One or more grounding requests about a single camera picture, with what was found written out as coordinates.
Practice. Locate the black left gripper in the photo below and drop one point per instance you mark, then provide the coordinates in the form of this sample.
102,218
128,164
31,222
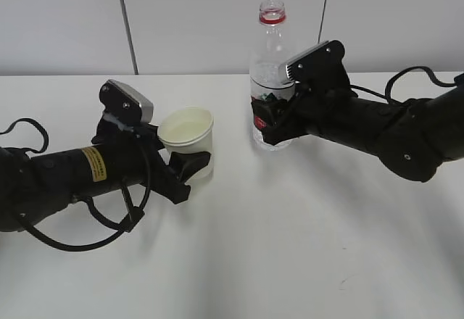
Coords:
152,163

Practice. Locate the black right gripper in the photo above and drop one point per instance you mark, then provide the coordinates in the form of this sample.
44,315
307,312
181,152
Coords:
304,113

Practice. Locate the white paper cup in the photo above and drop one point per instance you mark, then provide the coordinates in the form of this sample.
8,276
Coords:
188,130

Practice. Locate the clear water bottle red label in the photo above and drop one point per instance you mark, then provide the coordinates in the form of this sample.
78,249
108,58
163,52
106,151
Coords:
271,46

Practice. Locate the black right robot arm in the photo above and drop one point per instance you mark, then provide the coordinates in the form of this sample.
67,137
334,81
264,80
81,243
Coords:
411,138

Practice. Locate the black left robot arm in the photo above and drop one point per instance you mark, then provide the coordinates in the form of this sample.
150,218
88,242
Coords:
40,186

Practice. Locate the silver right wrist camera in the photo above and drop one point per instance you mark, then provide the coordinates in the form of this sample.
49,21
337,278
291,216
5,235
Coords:
320,67

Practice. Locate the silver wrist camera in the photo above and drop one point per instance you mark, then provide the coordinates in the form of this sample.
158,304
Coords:
320,67
124,106

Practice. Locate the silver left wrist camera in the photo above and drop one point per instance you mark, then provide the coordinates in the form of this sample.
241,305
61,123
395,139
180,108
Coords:
124,106

